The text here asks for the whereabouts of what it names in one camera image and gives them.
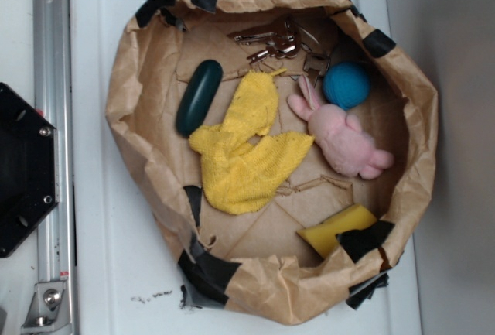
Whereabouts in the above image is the blue yarn ball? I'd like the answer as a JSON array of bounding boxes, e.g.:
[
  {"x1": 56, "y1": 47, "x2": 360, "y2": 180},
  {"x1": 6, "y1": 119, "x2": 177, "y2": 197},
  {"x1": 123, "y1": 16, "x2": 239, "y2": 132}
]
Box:
[{"x1": 323, "y1": 62, "x2": 371, "y2": 111}]

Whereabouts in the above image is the silver key bunch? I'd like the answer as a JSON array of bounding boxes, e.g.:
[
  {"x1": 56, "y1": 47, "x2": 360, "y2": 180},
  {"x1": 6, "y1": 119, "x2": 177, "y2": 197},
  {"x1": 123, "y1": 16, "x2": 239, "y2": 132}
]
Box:
[{"x1": 227, "y1": 16, "x2": 331, "y2": 85}]

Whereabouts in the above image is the metal corner bracket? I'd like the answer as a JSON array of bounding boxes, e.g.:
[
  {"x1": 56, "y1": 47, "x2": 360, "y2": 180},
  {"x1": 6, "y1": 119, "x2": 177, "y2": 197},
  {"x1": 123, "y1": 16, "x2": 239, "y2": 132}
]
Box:
[{"x1": 21, "y1": 281, "x2": 70, "y2": 334}]

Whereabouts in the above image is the yellow terry cloth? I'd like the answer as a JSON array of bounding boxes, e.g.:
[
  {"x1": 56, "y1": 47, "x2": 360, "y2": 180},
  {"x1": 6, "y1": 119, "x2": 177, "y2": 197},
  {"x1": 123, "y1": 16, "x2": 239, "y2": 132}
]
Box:
[{"x1": 189, "y1": 70, "x2": 314, "y2": 215}]

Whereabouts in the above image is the yellow sponge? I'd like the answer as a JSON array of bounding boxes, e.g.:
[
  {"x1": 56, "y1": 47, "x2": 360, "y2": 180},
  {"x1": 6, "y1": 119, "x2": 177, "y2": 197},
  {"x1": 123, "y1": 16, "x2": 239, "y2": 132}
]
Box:
[{"x1": 297, "y1": 204, "x2": 394, "y2": 262}]

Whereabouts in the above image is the aluminium extrusion rail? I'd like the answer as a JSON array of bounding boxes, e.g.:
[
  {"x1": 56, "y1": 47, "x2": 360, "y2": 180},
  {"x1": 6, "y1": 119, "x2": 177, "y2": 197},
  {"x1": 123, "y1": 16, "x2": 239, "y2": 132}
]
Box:
[{"x1": 33, "y1": 0, "x2": 78, "y2": 334}]

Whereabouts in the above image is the pink plush bunny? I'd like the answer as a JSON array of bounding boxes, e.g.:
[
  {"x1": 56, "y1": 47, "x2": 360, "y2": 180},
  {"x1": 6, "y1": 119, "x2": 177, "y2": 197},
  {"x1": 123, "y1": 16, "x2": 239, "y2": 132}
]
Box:
[{"x1": 287, "y1": 75, "x2": 394, "y2": 179}]

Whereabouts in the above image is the dark green oval case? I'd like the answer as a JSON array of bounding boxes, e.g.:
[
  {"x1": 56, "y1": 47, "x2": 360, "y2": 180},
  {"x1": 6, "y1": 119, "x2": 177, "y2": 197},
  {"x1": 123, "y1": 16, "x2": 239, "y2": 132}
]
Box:
[{"x1": 176, "y1": 60, "x2": 223, "y2": 138}]

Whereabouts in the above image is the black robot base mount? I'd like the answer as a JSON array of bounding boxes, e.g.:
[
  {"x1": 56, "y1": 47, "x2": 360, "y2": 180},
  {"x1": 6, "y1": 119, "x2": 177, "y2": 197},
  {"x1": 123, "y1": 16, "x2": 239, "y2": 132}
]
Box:
[{"x1": 1, "y1": 83, "x2": 58, "y2": 258}]

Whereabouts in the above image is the brown paper bag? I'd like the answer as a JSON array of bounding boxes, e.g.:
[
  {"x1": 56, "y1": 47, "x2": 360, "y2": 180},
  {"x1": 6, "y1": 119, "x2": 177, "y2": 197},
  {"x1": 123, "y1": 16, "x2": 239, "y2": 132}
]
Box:
[{"x1": 106, "y1": 0, "x2": 438, "y2": 325}]

